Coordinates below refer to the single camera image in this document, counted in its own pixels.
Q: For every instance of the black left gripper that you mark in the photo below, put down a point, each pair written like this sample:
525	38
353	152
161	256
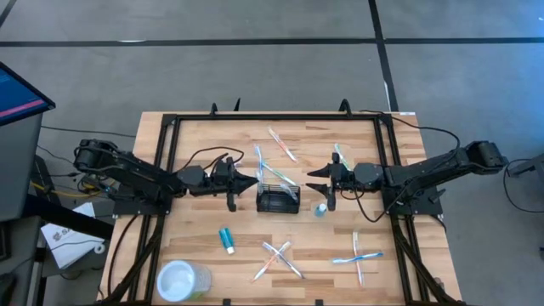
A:
223	183

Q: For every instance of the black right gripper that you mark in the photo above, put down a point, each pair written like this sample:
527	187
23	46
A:
342	180

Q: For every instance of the green white toothbrush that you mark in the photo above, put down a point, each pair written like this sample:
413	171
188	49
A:
344	160

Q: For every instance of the blue white toothbrush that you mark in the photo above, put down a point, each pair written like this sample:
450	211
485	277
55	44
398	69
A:
257	155
290	192

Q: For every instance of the blue mouthwash bottle white cap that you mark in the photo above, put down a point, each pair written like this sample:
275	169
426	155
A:
320	210

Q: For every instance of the pink white toothbrush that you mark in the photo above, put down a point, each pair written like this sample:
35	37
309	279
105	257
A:
282	144

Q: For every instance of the teal white toothpaste tube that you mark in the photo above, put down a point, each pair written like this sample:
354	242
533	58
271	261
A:
226	239

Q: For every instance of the orange white toothbrush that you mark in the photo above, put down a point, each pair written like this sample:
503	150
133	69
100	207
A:
264	270

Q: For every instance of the purple white toothbrush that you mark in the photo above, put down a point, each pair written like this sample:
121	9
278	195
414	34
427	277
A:
293	269

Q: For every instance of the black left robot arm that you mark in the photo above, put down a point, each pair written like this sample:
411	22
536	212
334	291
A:
140	174

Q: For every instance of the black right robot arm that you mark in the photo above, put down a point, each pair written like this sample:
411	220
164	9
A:
425	170

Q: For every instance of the white wipes canister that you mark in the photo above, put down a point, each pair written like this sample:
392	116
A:
178	281

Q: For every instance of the white paper box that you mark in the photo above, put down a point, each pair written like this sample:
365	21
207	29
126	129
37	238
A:
68	242

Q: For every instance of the grey furniture piece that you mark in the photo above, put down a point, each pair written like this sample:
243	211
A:
531	166

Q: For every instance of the grey cabinet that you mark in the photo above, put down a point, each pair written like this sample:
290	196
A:
19	170

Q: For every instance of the blue screen monitor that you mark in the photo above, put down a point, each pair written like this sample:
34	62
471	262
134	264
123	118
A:
17	98

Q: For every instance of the black aluminium table frame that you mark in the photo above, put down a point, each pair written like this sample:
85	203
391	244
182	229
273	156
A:
276	117

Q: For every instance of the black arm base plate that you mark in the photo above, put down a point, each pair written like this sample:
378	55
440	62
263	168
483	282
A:
425	208
127	207

